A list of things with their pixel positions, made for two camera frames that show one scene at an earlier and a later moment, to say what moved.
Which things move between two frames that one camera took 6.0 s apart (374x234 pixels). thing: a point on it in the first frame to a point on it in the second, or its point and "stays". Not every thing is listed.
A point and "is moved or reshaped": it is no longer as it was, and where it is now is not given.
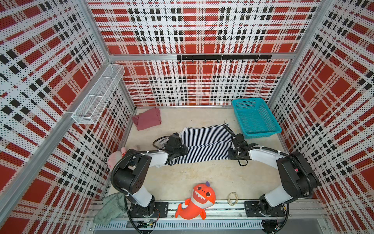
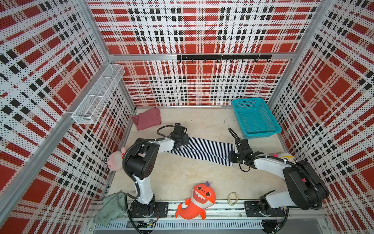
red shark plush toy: [203, 196] stays
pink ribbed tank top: [148, 119] stays
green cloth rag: [112, 207] stays
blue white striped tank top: [204, 143] is moved or reshaped
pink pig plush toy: [114, 157] stays
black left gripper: [184, 151] to [186, 140]
